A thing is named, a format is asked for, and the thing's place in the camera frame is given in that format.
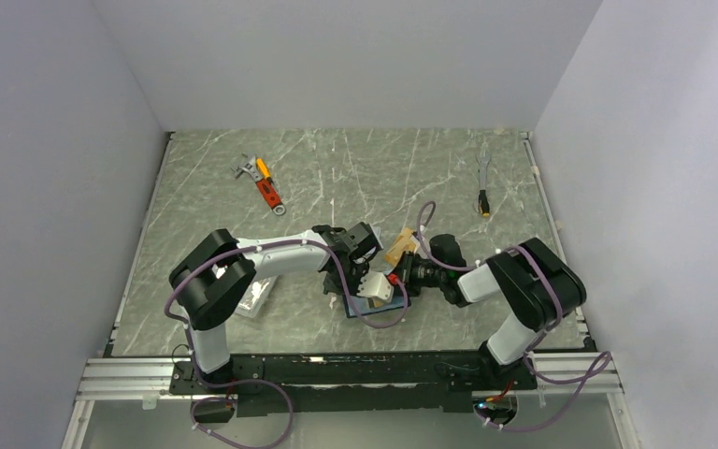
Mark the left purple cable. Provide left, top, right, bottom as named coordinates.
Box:
left=164, top=238, right=411, bottom=449

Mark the clear plastic screw box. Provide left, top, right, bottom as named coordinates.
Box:
left=235, top=276, right=278, bottom=318

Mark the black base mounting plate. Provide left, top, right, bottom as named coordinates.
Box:
left=168, top=350, right=538, bottom=417

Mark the grey wrench black handle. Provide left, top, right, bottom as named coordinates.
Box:
left=477, top=149, right=491, bottom=217

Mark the blue leather card holder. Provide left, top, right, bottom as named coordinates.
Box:
left=341, top=296, right=404, bottom=318

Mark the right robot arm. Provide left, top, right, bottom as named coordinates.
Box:
left=387, top=234, right=587, bottom=388

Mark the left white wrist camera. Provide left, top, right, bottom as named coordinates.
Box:
left=357, top=271, right=396, bottom=302

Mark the red adjustable wrench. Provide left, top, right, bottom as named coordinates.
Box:
left=232, top=153, right=286, bottom=216

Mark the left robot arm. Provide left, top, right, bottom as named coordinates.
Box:
left=168, top=223, right=394, bottom=393

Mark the aluminium frame rail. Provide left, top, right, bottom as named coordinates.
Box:
left=76, top=353, right=624, bottom=404

